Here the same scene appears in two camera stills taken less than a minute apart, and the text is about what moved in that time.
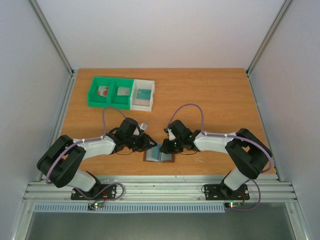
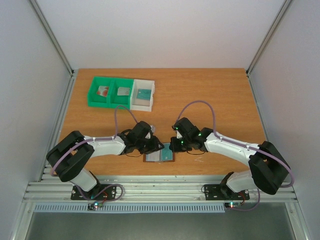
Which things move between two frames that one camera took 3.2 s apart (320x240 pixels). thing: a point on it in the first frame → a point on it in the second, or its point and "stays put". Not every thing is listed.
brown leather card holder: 155,154 stays put
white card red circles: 103,91 stays put
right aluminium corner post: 276,22 stays put
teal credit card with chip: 156,153 → 166,152
